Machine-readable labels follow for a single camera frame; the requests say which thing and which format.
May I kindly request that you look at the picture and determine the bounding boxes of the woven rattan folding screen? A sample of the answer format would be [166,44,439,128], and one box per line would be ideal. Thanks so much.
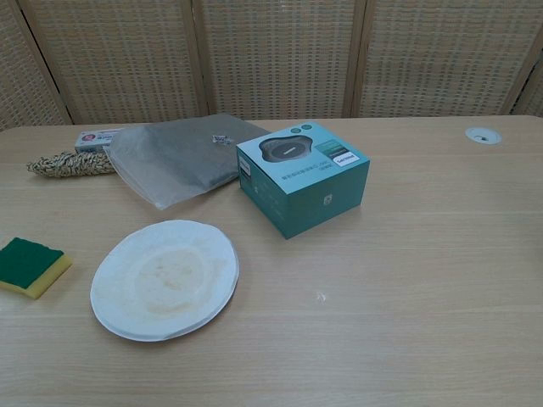
[0,0,543,132]

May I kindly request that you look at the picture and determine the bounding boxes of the small white printed box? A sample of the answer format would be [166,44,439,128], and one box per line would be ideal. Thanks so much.
[74,128,130,154]

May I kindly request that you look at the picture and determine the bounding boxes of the round table cable grommet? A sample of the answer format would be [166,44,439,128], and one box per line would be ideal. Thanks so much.
[465,126,503,146]

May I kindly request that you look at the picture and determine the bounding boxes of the teal product box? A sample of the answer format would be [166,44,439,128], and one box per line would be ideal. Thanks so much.
[235,120,370,241]

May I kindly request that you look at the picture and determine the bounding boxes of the white paper plate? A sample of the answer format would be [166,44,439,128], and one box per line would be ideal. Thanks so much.
[89,219,241,342]

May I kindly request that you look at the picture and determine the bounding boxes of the green yellow sponge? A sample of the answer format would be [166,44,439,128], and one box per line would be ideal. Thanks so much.
[0,237,73,301]

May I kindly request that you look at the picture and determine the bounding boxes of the braided straw rope bundle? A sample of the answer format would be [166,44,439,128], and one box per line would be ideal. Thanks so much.
[25,150,116,181]

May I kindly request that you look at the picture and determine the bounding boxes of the grey cloth in plastic bag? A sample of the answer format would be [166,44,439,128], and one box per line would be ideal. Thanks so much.
[103,112,271,210]

